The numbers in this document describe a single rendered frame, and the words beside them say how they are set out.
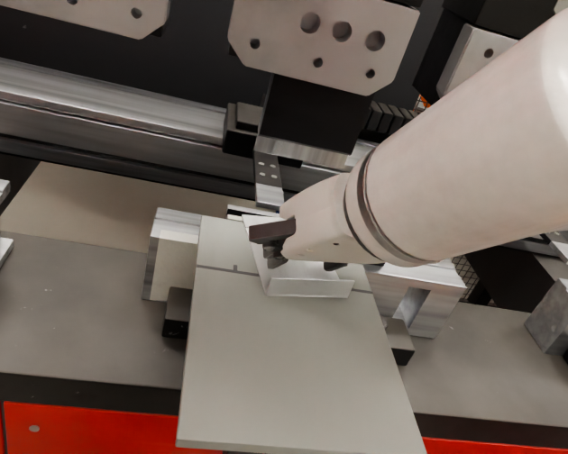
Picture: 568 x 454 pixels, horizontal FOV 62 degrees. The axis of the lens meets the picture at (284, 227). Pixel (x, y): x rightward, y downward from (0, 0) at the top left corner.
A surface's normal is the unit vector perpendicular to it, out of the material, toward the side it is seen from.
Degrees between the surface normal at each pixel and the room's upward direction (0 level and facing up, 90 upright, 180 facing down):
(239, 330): 0
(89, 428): 90
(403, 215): 112
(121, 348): 0
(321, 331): 0
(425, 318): 90
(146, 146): 90
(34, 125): 90
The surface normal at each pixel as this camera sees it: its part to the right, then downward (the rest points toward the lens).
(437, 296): 0.08, 0.57
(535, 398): 0.26, -0.81
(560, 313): -0.96, -0.17
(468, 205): -0.62, 0.66
